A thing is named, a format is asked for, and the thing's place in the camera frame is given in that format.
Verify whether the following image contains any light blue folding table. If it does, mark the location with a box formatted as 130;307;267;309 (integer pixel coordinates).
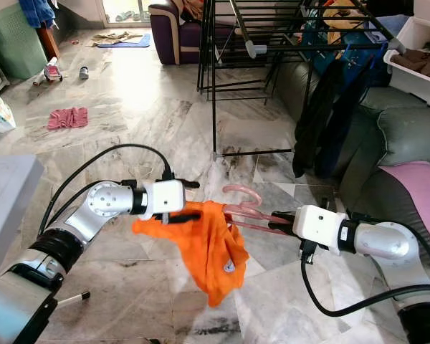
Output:
0;153;46;289

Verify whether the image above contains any yellow towel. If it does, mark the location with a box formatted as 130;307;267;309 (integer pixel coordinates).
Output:
326;6;366;45

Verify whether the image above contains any pink plastic hanger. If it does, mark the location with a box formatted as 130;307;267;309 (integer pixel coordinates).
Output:
220;183;300;237

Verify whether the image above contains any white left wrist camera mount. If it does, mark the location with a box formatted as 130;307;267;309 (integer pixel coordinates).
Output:
143;178;188;220

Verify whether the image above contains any blue hanging garment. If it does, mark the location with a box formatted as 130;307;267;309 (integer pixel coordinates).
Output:
17;0;57;30

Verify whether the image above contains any black metal drying rack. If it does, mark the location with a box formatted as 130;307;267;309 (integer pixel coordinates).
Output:
196;0;408;160

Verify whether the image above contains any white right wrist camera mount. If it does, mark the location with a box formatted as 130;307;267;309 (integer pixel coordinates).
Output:
292;204;349;249

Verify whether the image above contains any green laundry basket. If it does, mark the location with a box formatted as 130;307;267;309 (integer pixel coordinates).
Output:
0;3;46;82

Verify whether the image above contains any brown wooden post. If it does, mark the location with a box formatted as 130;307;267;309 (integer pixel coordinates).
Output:
39;27;62;62

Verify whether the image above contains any orange shirt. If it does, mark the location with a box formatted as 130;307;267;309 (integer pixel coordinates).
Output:
130;200;251;310

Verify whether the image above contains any pink and white toy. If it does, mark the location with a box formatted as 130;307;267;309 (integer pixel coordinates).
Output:
42;58;64;85

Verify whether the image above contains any beige cloth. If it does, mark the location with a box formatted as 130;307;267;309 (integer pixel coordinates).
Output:
92;31;144;45

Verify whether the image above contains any white storage box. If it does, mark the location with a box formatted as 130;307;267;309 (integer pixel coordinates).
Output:
383;14;430;113

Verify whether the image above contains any pink cushion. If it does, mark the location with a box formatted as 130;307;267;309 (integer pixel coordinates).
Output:
379;161;430;253

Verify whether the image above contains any blue bag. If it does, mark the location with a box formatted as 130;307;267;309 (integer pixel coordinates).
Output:
308;20;388;81

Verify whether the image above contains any black garment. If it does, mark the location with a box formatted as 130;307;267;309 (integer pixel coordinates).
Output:
292;56;382;181

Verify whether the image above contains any blue floor mat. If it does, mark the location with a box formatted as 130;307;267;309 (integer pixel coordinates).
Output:
97;36;152;50

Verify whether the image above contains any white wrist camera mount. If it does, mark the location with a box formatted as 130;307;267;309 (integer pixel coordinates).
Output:
292;204;349;249
143;178;188;220

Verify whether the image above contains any pink floor cloth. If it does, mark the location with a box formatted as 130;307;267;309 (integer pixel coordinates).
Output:
47;107;89;132

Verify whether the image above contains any brown garment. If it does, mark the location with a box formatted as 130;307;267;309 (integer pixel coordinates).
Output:
172;0;207;22

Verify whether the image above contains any purple sofa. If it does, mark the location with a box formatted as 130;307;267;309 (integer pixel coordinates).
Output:
148;0;246;66

